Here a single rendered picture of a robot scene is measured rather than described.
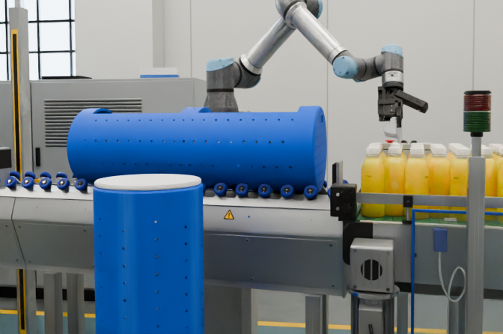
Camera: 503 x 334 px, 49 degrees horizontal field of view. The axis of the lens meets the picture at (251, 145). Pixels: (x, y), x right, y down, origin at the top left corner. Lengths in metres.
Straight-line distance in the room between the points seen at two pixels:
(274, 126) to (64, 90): 2.19
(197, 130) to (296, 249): 0.49
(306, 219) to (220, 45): 3.14
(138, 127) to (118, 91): 1.67
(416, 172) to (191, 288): 0.71
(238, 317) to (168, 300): 0.94
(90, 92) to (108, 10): 1.22
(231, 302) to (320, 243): 0.68
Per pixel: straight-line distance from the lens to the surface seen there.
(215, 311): 2.32
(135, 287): 1.39
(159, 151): 1.84
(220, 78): 2.26
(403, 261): 1.62
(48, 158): 3.76
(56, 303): 2.23
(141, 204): 1.34
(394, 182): 1.68
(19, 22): 2.73
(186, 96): 3.42
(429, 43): 4.68
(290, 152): 1.69
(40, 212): 2.12
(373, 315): 1.49
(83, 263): 2.12
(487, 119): 1.42
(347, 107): 4.58
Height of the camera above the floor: 1.20
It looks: 3 degrees down
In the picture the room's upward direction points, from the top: straight up
